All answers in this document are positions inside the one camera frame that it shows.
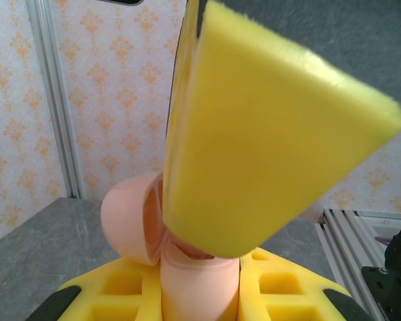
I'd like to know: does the aluminium mounting rail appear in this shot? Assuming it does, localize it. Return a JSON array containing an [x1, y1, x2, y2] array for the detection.
[[315, 207, 401, 321]]

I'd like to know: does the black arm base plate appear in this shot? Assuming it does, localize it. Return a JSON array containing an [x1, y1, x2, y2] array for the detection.
[[360, 263, 401, 321]]

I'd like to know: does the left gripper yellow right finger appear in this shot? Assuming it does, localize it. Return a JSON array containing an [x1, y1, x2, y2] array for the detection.
[[237, 247, 372, 321]]

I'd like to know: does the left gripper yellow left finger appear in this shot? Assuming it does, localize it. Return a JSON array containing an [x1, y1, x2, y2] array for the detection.
[[26, 257, 163, 321]]

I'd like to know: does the aluminium frame post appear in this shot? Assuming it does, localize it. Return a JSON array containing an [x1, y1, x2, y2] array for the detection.
[[26, 0, 88, 200]]

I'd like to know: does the pink round charging case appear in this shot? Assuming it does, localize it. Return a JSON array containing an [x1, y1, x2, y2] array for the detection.
[[100, 171, 242, 321]]

